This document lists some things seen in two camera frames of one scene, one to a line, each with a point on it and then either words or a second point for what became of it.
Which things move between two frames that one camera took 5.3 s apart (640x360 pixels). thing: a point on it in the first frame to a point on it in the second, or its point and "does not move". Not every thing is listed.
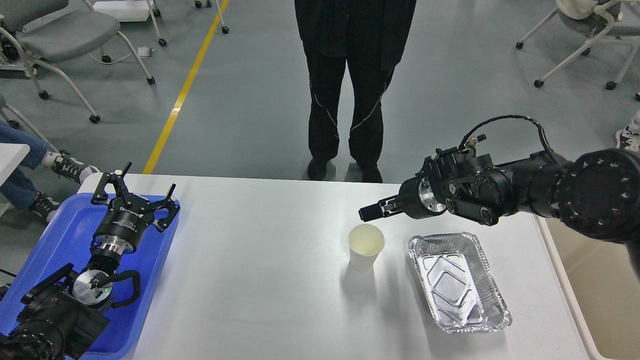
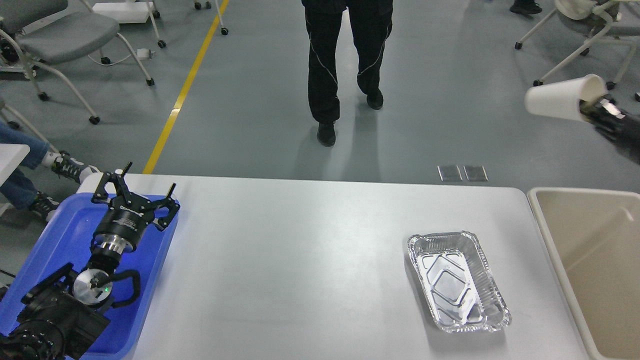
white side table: [11, 154] does not move
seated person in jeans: [21, 190] does not move
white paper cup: [365, 241] to [561, 98]
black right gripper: [416, 200] to [623, 132]
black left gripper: [123, 228] does not move
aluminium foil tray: [463, 295] does not move
